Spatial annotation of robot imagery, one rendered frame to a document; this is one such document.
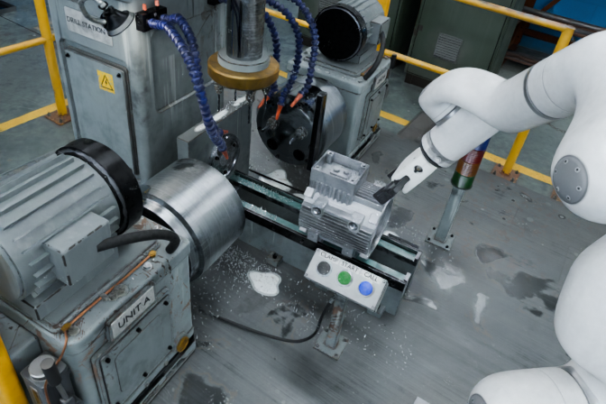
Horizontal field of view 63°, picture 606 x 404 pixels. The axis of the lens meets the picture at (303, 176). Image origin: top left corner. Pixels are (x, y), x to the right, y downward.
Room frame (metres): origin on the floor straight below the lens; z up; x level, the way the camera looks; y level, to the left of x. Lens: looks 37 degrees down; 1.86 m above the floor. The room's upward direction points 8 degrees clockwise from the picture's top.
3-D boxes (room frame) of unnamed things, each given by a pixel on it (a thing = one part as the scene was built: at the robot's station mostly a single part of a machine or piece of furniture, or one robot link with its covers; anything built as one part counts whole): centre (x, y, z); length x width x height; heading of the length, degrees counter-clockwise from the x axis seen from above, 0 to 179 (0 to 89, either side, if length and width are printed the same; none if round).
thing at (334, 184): (1.03, -0.09, 1.11); 0.12 x 0.11 x 0.07; 67
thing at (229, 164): (1.18, 0.23, 1.02); 0.15 x 0.02 x 0.15; 156
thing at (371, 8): (1.71, -0.14, 1.16); 0.33 x 0.26 x 0.42; 156
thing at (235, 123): (1.20, 0.29, 0.97); 0.30 x 0.11 x 0.34; 156
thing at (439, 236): (1.19, -0.46, 1.01); 0.08 x 0.08 x 0.42; 66
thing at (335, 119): (1.44, 0.02, 1.04); 0.41 x 0.25 x 0.25; 156
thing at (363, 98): (1.68, -0.09, 0.99); 0.35 x 0.31 x 0.37; 156
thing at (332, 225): (1.01, -0.13, 1.01); 0.20 x 0.19 x 0.19; 67
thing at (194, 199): (0.82, 0.29, 1.04); 0.37 x 0.25 x 0.25; 156
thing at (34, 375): (0.43, 0.36, 1.07); 0.08 x 0.07 x 0.20; 66
